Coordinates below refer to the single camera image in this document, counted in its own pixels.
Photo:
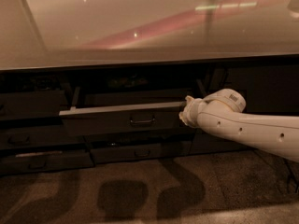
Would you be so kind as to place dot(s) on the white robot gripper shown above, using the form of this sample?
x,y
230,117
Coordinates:
x,y
193,110

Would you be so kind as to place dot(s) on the dark drawer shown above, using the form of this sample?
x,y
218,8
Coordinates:
x,y
124,112
38,136
64,160
139,136
141,152
32,104

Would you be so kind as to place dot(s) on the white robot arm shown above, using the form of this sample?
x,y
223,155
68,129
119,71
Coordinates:
x,y
222,114

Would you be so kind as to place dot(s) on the dark cabinet door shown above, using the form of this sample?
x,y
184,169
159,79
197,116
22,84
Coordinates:
x,y
270,90

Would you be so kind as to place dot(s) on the dark cabinet door handle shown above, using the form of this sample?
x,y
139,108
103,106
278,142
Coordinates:
x,y
223,78

